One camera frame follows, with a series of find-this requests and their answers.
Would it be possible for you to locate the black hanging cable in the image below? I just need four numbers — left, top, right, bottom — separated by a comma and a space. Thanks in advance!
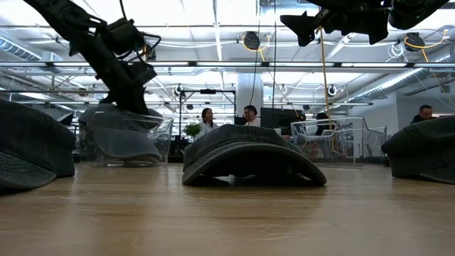
272, 0, 277, 110

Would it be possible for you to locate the green potted plant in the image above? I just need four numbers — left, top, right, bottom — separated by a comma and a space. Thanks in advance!
183, 122, 202, 140

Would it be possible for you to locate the clear plastic container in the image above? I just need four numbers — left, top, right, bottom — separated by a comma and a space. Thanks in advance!
78, 112, 174, 168
290, 116, 387, 168

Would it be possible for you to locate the silver ventilation duct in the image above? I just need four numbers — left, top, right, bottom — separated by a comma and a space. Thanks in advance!
350, 67, 455, 104
0, 35, 43, 62

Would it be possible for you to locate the long ceiling light strip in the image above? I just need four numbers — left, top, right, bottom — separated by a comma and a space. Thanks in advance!
0, 60, 455, 69

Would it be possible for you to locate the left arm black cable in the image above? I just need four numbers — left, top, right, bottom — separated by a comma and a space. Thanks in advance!
119, 0, 163, 63

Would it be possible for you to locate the black computer monitor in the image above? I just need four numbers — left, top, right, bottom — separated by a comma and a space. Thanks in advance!
260, 107, 306, 135

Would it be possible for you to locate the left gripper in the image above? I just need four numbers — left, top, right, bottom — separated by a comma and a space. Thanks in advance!
82, 42, 149, 114

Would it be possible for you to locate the yellow hanging cable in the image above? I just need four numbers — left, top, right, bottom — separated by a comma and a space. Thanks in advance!
318, 26, 337, 152

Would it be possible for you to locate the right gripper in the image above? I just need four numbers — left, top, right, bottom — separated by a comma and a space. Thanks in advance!
279, 0, 392, 47

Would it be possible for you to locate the black ceiling cable reel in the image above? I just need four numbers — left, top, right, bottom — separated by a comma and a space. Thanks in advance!
243, 31, 262, 50
404, 31, 426, 53

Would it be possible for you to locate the black stand frame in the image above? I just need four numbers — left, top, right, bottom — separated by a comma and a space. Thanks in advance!
178, 88, 237, 125

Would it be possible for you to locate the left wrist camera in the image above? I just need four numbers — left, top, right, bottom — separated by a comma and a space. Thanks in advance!
127, 60, 158, 87

